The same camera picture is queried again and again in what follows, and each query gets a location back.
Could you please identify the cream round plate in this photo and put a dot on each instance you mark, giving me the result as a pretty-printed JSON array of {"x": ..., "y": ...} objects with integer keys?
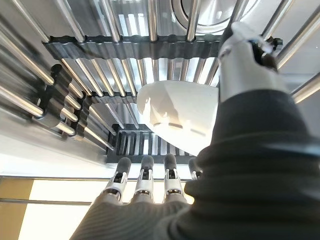
[{"x": 180, "y": 112}]

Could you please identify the black and steel dish rack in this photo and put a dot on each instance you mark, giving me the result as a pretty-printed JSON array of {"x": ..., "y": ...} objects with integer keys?
[{"x": 130, "y": 48}]

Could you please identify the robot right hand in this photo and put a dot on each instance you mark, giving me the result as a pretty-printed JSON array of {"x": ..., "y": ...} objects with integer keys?
[{"x": 250, "y": 175}]

